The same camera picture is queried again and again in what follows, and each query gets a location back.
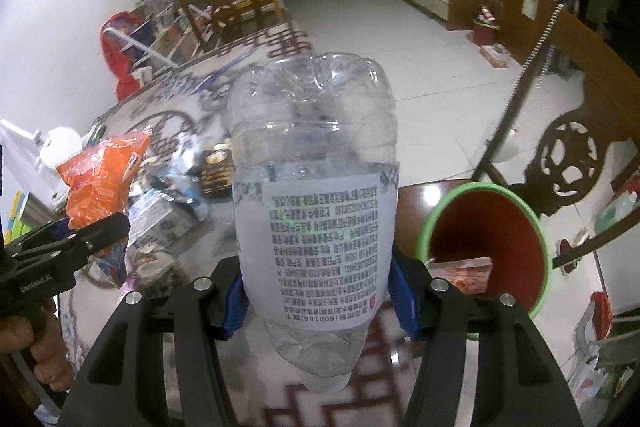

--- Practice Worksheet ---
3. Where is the red packet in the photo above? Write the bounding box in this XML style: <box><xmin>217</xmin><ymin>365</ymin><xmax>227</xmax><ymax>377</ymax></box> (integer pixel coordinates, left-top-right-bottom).
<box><xmin>432</xmin><ymin>257</ymin><xmax>493</xmax><ymax>295</ymax></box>

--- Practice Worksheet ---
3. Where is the clear plastic bottle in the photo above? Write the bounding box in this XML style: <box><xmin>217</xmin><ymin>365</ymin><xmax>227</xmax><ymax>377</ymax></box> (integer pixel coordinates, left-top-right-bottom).
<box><xmin>226</xmin><ymin>51</ymin><xmax>401</xmax><ymax>395</ymax></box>

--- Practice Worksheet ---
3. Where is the white table appliance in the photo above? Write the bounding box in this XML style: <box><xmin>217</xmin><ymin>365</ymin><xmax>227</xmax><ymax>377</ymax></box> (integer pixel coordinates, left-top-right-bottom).
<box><xmin>34</xmin><ymin>126</ymin><xmax>83</xmax><ymax>202</ymax></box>

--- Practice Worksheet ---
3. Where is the green and white bottle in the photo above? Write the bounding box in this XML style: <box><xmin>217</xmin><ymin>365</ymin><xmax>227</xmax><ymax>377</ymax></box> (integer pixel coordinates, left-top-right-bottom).
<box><xmin>595</xmin><ymin>189</ymin><xmax>640</xmax><ymax>238</ymax></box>

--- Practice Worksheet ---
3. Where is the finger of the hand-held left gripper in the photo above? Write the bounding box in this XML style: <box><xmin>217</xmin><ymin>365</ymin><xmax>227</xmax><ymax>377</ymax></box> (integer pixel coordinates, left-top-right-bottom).
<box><xmin>7</xmin><ymin>218</ymin><xmax>76</xmax><ymax>258</ymax></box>
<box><xmin>65</xmin><ymin>212</ymin><xmax>132</xmax><ymax>259</ymax></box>

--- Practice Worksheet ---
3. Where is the green rimmed red bin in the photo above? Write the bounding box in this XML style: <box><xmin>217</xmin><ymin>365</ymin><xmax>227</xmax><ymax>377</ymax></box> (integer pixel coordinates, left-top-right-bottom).
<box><xmin>416</xmin><ymin>182</ymin><xmax>553</xmax><ymax>322</ymax></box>

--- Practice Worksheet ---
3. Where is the white wire rack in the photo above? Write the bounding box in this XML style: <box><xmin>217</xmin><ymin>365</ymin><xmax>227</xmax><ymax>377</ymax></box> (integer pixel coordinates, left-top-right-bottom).
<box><xmin>112</xmin><ymin>0</ymin><xmax>211</xmax><ymax>80</ymax></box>

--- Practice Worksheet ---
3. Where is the dark snack package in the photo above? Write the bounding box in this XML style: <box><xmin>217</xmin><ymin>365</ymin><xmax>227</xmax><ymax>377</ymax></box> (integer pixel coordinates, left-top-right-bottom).
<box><xmin>199</xmin><ymin>146</ymin><xmax>233</xmax><ymax>198</ymax></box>

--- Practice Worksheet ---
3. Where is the plain wooden chair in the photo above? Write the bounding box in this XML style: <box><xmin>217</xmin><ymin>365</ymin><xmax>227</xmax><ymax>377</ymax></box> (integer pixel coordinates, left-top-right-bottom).
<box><xmin>176</xmin><ymin>0</ymin><xmax>266</xmax><ymax>52</ymax></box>

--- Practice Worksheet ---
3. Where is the red cloth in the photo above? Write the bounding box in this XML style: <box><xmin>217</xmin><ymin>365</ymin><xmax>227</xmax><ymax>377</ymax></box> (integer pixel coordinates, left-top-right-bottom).
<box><xmin>100</xmin><ymin>11</ymin><xmax>151</xmax><ymax>100</ymax></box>

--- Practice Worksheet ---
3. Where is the carved wooden chair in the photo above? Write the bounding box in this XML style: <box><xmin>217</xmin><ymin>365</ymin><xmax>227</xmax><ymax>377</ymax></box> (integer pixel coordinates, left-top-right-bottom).
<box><xmin>470</xmin><ymin>4</ymin><xmax>640</xmax><ymax>273</ymax></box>

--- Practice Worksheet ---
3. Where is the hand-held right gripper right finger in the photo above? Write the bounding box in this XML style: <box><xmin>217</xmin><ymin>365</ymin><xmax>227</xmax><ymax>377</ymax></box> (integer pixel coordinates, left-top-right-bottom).
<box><xmin>389</xmin><ymin>243</ymin><xmax>583</xmax><ymax>427</ymax></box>

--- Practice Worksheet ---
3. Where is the orange plastic bag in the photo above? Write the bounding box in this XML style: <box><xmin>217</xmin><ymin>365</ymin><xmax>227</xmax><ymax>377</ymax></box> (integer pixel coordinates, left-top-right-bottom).
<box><xmin>56</xmin><ymin>130</ymin><xmax>153</xmax><ymax>230</ymax></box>

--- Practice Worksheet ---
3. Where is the person's left hand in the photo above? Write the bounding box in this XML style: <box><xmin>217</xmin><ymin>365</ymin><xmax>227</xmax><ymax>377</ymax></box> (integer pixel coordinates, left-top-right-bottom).
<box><xmin>0</xmin><ymin>297</ymin><xmax>76</xmax><ymax>393</ymax></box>

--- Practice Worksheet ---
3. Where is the small red bin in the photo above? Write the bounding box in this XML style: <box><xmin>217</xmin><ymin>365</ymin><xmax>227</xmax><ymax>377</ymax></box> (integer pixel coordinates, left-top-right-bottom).
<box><xmin>472</xmin><ymin>6</ymin><xmax>502</xmax><ymax>45</ymax></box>

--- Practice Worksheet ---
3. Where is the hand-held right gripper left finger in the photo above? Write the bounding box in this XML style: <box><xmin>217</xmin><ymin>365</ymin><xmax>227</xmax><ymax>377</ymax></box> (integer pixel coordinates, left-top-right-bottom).
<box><xmin>59</xmin><ymin>257</ymin><xmax>251</xmax><ymax>427</ymax></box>

